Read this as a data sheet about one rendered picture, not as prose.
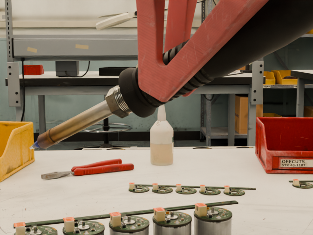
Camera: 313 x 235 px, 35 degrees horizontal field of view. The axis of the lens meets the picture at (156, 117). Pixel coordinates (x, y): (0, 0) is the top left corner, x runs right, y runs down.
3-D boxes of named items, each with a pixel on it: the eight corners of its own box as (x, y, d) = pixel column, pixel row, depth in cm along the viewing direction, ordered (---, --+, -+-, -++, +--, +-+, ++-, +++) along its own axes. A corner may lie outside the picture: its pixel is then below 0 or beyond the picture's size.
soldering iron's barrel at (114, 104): (37, 158, 26) (132, 111, 23) (26, 131, 26) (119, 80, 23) (55, 153, 27) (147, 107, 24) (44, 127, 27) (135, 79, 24)
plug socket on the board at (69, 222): (78, 231, 29) (78, 220, 29) (64, 232, 29) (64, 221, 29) (77, 226, 30) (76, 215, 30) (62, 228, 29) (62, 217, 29)
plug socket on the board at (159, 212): (169, 220, 31) (169, 210, 31) (155, 222, 30) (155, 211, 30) (165, 216, 31) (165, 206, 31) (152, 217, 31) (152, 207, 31)
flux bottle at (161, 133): (177, 161, 73) (177, 94, 71) (167, 166, 70) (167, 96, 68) (156, 159, 74) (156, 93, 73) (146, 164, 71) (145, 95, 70)
